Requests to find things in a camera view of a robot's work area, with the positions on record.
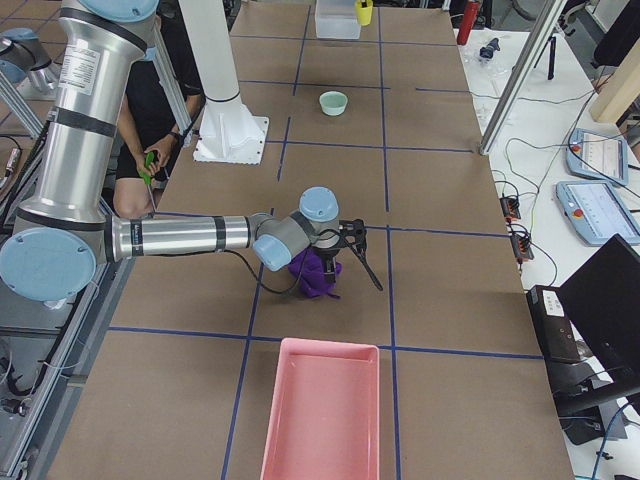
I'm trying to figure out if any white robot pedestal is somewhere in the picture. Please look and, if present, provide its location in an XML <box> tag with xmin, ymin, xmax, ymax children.
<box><xmin>179</xmin><ymin>0</ymin><xmax>269</xmax><ymax>165</ymax></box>

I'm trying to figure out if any teach pendant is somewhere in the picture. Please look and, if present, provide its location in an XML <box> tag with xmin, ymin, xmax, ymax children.
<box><xmin>566</xmin><ymin>128</ymin><xmax>629</xmax><ymax>186</ymax></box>
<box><xmin>555</xmin><ymin>180</ymin><xmax>639</xmax><ymax>246</ymax></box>

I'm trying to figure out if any pink plastic tray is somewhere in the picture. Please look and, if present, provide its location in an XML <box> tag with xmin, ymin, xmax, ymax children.
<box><xmin>260</xmin><ymin>338</ymin><xmax>380</xmax><ymax>479</ymax></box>

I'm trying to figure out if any mint green bowl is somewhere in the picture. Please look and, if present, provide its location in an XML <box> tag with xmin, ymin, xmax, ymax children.
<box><xmin>319</xmin><ymin>91</ymin><xmax>348</xmax><ymax>117</ymax></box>

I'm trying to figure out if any translucent plastic bin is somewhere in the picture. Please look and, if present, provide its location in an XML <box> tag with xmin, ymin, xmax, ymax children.
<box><xmin>314</xmin><ymin>0</ymin><xmax>361</xmax><ymax>40</ymax></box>

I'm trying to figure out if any orange connector module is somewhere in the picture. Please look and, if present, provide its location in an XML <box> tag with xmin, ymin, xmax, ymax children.
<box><xmin>500</xmin><ymin>196</ymin><xmax>521</xmax><ymax>223</ymax></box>
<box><xmin>510</xmin><ymin>231</ymin><xmax>534</xmax><ymax>263</ymax></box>

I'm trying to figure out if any seated person in black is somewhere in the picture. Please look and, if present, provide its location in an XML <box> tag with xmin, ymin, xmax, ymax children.
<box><xmin>114</xmin><ymin>15</ymin><xmax>203</xmax><ymax>219</ymax></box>

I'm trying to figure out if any purple microfiber cloth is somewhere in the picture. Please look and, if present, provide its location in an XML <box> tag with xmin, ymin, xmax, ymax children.
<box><xmin>287</xmin><ymin>248</ymin><xmax>340</xmax><ymax>299</ymax></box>

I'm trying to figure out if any black computer box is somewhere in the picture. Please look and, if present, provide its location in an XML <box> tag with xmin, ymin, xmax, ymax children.
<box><xmin>526</xmin><ymin>285</ymin><xmax>581</xmax><ymax>364</ymax></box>

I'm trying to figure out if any aluminium frame post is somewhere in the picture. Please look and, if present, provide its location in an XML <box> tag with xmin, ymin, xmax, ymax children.
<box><xmin>478</xmin><ymin>0</ymin><xmax>566</xmax><ymax>155</ymax></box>

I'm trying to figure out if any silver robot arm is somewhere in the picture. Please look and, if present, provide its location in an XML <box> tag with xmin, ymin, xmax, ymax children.
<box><xmin>1</xmin><ymin>1</ymin><xmax>366</xmax><ymax>301</ymax></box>

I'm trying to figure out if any upper teach pendant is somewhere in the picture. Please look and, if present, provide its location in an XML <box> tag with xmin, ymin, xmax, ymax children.
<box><xmin>566</xmin><ymin>128</ymin><xmax>629</xmax><ymax>186</ymax></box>

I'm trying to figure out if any lower teach pendant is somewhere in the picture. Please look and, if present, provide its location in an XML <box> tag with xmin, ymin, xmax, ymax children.
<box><xmin>555</xmin><ymin>180</ymin><xmax>639</xmax><ymax>246</ymax></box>

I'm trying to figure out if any green handled screwdriver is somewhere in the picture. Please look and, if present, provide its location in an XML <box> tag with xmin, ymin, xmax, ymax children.
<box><xmin>139</xmin><ymin>152</ymin><xmax>156</xmax><ymax>213</ymax></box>

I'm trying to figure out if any blue black tool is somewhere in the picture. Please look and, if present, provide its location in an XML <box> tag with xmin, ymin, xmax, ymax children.
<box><xmin>479</xmin><ymin>37</ymin><xmax>500</xmax><ymax>61</ymax></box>

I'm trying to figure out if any wooden beam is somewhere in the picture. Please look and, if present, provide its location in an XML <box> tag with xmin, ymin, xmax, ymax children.
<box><xmin>590</xmin><ymin>55</ymin><xmax>639</xmax><ymax>123</ymax></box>

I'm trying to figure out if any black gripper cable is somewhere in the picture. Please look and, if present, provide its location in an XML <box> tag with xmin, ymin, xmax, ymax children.
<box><xmin>234</xmin><ymin>224</ymin><xmax>385</xmax><ymax>296</ymax></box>

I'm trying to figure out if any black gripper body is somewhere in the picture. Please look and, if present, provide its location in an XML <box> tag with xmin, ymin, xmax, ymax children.
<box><xmin>317</xmin><ymin>219</ymin><xmax>367</xmax><ymax>257</ymax></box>

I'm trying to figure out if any red bottle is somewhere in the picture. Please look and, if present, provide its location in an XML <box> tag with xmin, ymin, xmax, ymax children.
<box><xmin>456</xmin><ymin>0</ymin><xmax>480</xmax><ymax>46</ymax></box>

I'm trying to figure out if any yellow plastic cup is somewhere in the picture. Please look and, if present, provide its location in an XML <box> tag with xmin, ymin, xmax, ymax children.
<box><xmin>354</xmin><ymin>0</ymin><xmax>374</xmax><ymax>27</ymax></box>

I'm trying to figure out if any aluminium side frame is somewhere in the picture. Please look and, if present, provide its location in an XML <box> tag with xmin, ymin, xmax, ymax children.
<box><xmin>1</xmin><ymin>268</ymin><xmax>129</xmax><ymax>479</ymax></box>

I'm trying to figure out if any black monitor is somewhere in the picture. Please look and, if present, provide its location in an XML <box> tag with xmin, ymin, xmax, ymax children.
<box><xmin>558</xmin><ymin>234</ymin><xmax>639</xmax><ymax>373</ymax></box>

